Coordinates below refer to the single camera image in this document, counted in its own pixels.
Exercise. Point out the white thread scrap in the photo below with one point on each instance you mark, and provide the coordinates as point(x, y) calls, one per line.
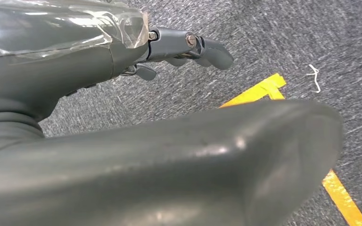
point(316, 79)

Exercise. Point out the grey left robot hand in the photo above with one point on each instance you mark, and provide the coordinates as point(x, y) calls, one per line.
point(168, 174)

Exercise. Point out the yellow floor tape square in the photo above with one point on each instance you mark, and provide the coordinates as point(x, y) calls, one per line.
point(271, 85)

